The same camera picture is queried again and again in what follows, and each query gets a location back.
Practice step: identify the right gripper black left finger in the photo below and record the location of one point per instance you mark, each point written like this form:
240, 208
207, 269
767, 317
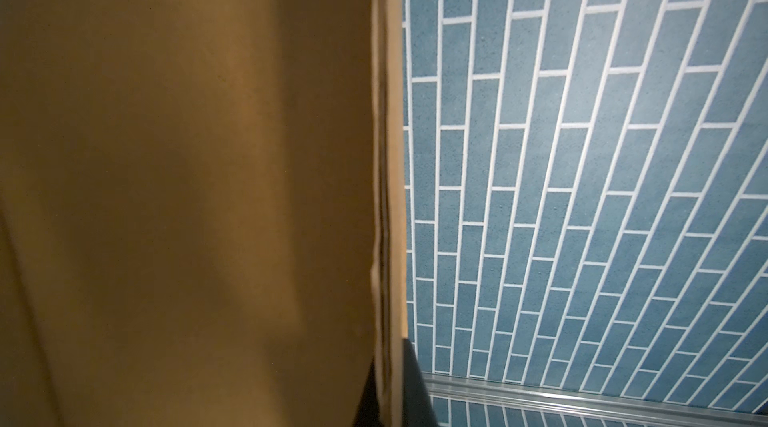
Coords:
367, 414

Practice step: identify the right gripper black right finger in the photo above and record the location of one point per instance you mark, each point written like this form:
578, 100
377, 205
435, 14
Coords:
417, 407

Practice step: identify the brown cardboard box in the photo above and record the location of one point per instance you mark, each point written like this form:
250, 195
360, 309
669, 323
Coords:
189, 216

